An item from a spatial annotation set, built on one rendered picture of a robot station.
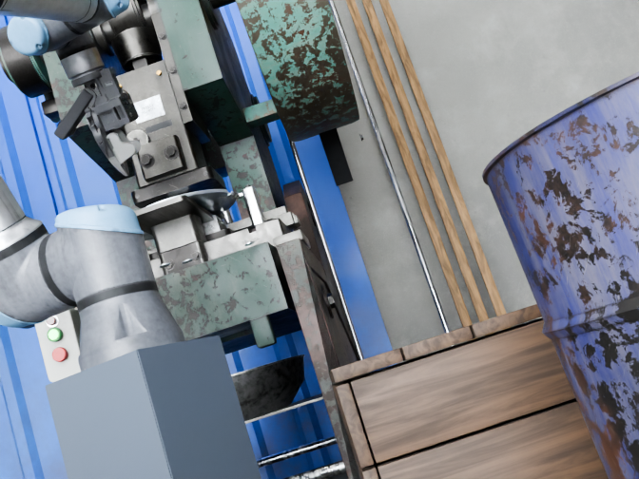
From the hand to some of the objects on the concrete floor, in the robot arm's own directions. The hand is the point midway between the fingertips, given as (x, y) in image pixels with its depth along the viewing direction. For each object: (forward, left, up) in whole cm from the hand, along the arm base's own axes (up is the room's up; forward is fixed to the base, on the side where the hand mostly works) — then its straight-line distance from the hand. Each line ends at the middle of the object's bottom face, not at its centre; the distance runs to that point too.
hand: (121, 171), depth 163 cm
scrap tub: (-41, -102, -87) cm, 140 cm away
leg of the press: (+53, -10, -87) cm, 102 cm away
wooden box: (-6, -58, -86) cm, 104 cm away
